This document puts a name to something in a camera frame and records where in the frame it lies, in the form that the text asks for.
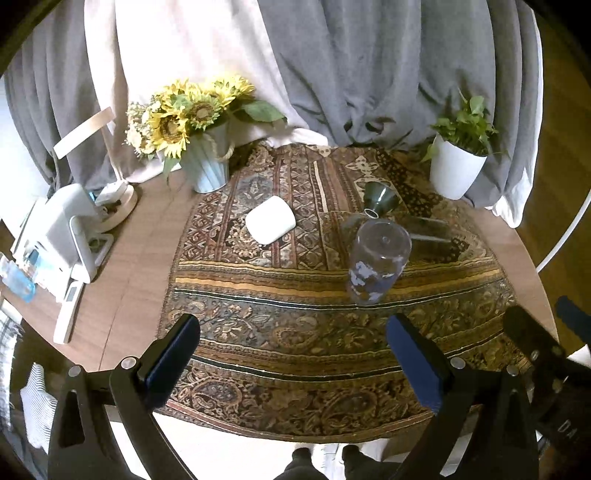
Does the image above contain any green potted plant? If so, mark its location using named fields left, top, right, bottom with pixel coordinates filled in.
left=430, top=88, right=510, bottom=157

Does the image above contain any white chair frame tube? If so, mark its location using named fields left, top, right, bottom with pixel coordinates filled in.
left=536, top=190, right=591, bottom=273

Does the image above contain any beige cloth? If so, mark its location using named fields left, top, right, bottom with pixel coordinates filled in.
left=83, top=1, right=329, bottom=183

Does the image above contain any clear glass cup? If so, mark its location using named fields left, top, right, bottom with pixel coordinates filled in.
left=346, top=219, right=412, bottom=305

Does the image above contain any white plant pot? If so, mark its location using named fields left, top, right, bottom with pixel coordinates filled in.
left=430, top=135, right=487, bottom=200

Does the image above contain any yellow sunflower bouquet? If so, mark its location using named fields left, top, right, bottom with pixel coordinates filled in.
left=125, top=75, right=287, bottom=176

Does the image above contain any white ceramic cup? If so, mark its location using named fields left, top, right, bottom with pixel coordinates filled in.
left=245, top=196, right=297, bottom=246

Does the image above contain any patterned brown table cloth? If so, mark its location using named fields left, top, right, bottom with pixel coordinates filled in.
left=158, top=142, right=528, bottom=443

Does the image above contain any pale blue ribbed vase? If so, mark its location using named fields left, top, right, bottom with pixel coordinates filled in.
left=180, top=121, right=235, bottom=194

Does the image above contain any white remote control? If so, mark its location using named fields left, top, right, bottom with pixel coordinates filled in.
left=52, top=280, right=85, bottom=345

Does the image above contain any clear square glass tumbler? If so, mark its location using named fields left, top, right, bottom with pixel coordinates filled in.
left=399, top=215, right=454, bottom=261

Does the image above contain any grey curtain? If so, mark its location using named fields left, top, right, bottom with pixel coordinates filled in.
left=1, top=1, right=543, bottom=227

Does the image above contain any dark green cone cup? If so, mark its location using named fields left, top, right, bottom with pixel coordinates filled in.
left=363, top=181, right=400, bottom=219

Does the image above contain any white appliance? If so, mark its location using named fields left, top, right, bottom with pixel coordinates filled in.
left=11, top=184, right=114, bottom=302

